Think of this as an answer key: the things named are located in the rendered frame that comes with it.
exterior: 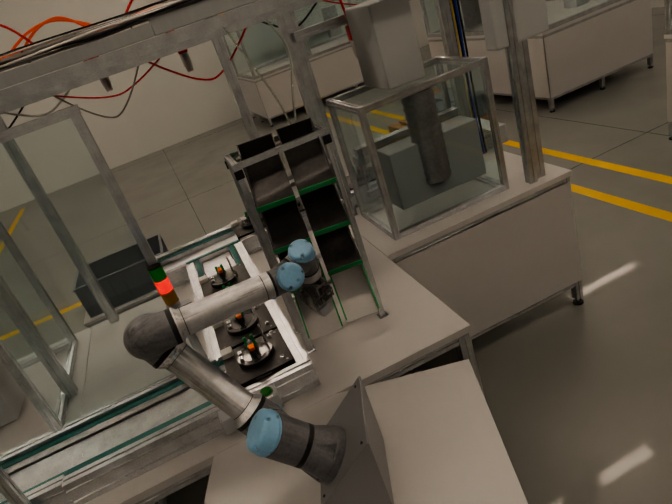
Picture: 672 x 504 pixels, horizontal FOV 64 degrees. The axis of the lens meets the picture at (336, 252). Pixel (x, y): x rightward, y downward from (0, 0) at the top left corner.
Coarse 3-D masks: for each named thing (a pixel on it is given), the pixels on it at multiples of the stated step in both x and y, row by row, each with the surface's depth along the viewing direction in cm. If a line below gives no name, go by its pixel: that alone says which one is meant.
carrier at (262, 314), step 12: (252, 312) 226; (264, 312) 228; (216, 324) 228; (228, 324) 222; (240, 324) 221; (252, 324) 219; (264, 324) 219; (216, 336) 223; (228, 336) 220; (240, 336) 217
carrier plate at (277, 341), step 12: (276, 336) 209; (240, 348) 209; (276, 348) 202; (288, 348) 200; (228, 360) 205; (276, 360) 195; (288, 360) 193; (228, 372) 198; (240, 372) 196; (252, 372) 193; (264, 372) 191; (240, 384) 189
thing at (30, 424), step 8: (24, 400) 246; (24, 408) 240; (32, 408) 238; (24, 416) 234; (32, 416) 232; (40, 416) 231; (8, 424) 233; (16, 424) 231; (24, 424) 229; (32, 424) 227; (40, 424) 225; (0, 432) 229; (8, 432) 227; (16, 432) 225; (24, 432) 224; (32, 432) 222; (40, 432) 220; (0, 440) 224; (8, 440) 222; (16, 440) 220; (24, 440) 219; (0, 448) 219; (8, 448) 217
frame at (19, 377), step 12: (72, 108) 165; (36, 120) 163; (48, 120) 165; (60, 120) 165; (0, 132) 161; (12, 132) 163; (24, 132) 163; (0, 348) 182; (0, 360) 183; (12, 360) 185; (12, 372) 186; (24, 384) 190; (36, 396) 192; (36, 408) 193; (48, 408) 196; (48, 420) 196
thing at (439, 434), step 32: (384, 384) 184; (416, 384) 179; (448, 384) 175; (320, 416) 180; (384, 416) 171; (416, 416) 167; (448, 416) 163; (480, 416) 160; (416, 448) 156; (448, 448) 153; (480, 448) 150; (224, 480) 168; (256, 480) 164; (288, 480) 160; (416, 480) 147; (448, 480) 144; (480, 480) 141; (512, 480) 138
